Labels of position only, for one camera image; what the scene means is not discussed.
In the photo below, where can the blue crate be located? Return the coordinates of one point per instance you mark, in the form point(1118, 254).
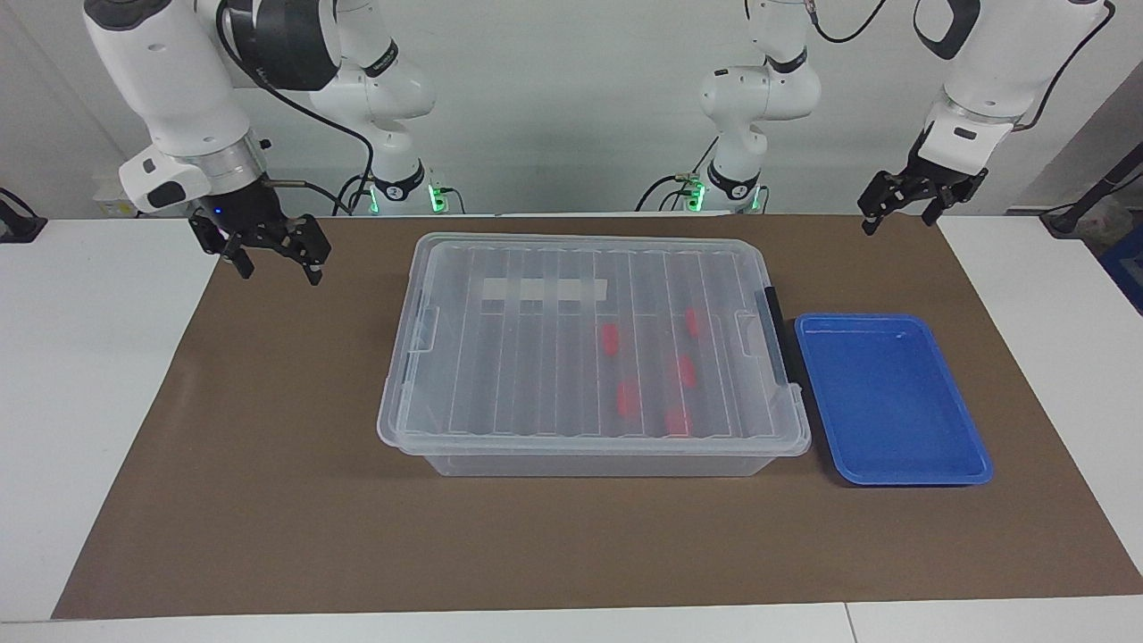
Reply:
point(1127, 268)

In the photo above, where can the black stand leg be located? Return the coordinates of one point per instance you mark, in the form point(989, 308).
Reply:
point(1098, 187)

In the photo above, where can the blue plastic tray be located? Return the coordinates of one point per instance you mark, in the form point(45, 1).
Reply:
point(893, 402)

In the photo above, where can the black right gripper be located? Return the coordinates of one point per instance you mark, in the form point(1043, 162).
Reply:
point(246, 214)

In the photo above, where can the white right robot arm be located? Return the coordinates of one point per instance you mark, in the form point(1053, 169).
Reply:
point(170, 71)

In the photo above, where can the clear plastic storage box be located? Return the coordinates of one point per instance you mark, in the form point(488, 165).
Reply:
point(580, 464)

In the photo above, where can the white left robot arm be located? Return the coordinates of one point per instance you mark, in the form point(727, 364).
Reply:
point(1009, 54)

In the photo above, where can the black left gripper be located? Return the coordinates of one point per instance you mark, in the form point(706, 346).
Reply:
point(942, 179)

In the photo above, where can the brown table mat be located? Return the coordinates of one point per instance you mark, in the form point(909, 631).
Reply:
point(268, 491)

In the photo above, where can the red block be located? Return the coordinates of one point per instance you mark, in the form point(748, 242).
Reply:
point(628, 399)
point(692, 321)
point(686, 371)
point(610, 339)
point(678, 421)

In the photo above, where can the black clamp mount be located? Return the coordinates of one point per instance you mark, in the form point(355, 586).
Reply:
point(18, 228)

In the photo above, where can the clear ribbed plastic lid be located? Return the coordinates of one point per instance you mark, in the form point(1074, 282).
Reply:
point(536, 357)

